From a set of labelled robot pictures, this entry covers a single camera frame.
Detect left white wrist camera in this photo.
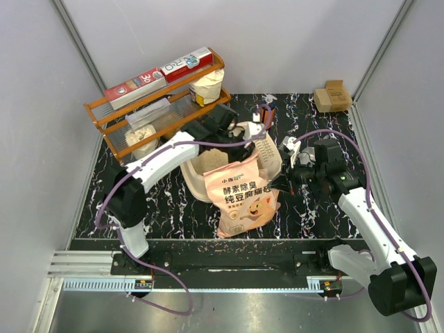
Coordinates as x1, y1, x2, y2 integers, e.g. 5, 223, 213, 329
241, 111, 266, 147

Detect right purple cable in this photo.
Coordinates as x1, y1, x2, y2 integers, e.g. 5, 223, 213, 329
287, 129, 433, 323

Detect white paper bag lower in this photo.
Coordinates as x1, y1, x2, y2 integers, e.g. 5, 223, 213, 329
124, 123, 160, 160

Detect beige plastic litter box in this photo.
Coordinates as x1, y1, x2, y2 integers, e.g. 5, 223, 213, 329
180, 133, 282, 203

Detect white paper bag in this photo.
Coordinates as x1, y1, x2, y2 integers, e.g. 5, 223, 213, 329
124, 123, 160, 160
189, 69, 225, 107

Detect orange pump bottle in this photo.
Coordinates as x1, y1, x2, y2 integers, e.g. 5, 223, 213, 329
260, 94, 277, 130

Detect pink cat litter bag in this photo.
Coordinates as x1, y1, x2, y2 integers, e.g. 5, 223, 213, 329
203, 153, 280, 239

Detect clear plastic box on shelf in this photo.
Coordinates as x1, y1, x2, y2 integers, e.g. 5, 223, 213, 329
126, 98, 171, 130

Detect orange wooden shelf rack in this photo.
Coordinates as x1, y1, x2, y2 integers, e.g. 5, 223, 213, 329
84, 47, 231, 165

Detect red white box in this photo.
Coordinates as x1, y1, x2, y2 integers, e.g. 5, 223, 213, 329
105, 67, 167, 110
160, 47, 213, 83

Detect red white box right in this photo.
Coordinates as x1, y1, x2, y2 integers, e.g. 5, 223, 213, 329
160, 47, 213, 83

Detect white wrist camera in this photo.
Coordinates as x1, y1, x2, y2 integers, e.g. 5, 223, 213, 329
278, 136, 301, 169
241, 111, 266, 147

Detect purple cable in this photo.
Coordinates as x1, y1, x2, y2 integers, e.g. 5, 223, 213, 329
287, 129, 433, 323
94, 103, 273, 316

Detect red white box left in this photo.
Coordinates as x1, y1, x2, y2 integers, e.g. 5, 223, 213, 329
105, 67, 167, 110

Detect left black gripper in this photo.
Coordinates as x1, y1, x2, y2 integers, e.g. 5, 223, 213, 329
216, 130, 255, 170

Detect white paper bag upper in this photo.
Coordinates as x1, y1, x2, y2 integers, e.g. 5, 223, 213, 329
189, 69, 225, 107

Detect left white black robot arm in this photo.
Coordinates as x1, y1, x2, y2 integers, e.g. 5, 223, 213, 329
99, 104, 264, 275

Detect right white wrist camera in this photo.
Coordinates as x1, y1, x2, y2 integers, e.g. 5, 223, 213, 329
278, 136, 301, 169

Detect metal litter scoop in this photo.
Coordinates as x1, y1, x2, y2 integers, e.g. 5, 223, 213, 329
297, 135, 330, 169

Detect brown cardboard box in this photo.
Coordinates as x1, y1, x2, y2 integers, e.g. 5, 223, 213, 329
314, 80, 352, 113

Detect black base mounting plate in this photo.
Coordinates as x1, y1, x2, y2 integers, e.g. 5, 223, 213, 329
110, 238, 358, 289

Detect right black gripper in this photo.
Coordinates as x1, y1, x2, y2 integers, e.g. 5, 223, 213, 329
268, 153, 326, 194

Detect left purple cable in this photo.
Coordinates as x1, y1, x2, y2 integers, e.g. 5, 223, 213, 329
94, 103, 273, 316

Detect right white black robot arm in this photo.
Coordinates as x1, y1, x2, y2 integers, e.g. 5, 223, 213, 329
273, 137, 437, 322

